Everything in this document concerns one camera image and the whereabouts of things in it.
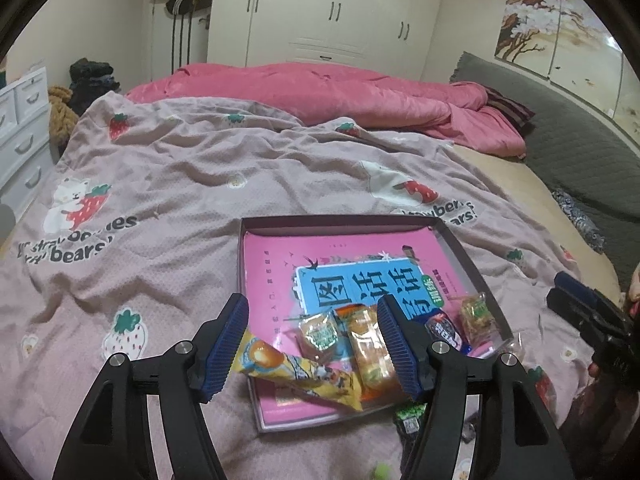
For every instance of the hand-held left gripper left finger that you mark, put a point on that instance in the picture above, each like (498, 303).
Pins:
(225, 347)

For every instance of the white wardrobe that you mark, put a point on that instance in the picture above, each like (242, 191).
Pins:
(325, 15)

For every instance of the dark striped pillow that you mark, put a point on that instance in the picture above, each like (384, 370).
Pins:
(510, 110)

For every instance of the white drawer chest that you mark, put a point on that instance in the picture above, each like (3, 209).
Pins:
(22, 135)

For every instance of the beige bed sheet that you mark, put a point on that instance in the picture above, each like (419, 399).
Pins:
(525, 195)

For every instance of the orange cracker packet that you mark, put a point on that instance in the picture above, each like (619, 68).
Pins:
(367, 355)

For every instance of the small yellow cookie packet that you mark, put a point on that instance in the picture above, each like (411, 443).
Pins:
(317, 335)

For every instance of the pink white soft object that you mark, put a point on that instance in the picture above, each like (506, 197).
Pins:
(634, 285)

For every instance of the brown plush toy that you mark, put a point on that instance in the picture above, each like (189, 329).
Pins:
(62, 115)

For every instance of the clear packet with green label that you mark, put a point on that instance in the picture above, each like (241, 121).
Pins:
(477, 315)

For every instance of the shallow grey cardboard box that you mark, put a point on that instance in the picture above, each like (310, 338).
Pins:
(252, 410)

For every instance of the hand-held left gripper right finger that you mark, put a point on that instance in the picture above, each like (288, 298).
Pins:
(400, 355)

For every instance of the long yellow snack packet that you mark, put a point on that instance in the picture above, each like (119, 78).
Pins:
(295, 367)

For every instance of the blue and red snack packet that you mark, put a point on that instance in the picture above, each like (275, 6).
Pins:
(447, 332)

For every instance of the strawberry printed blanket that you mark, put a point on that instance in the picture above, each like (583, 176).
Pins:
(175, 185)

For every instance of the pink quilt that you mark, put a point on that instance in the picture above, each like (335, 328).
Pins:
(325, 92)

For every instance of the blue white patterned cloth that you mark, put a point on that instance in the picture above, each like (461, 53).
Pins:
(577, 220)

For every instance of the dark clothes pile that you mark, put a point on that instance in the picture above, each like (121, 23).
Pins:
(92, 82)

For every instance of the green snack packet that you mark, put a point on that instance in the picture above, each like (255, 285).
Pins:
(410, 425)

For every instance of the pink book with blue panel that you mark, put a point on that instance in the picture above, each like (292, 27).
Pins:
(270, 280)

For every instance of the tree wall painting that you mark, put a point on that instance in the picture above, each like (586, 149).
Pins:
(565, 30)

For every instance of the grey quilted headboard cushion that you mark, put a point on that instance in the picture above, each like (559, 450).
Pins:
(575, 135)

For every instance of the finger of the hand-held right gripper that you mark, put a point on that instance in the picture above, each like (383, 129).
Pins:
(565, 305)
(575, 287)

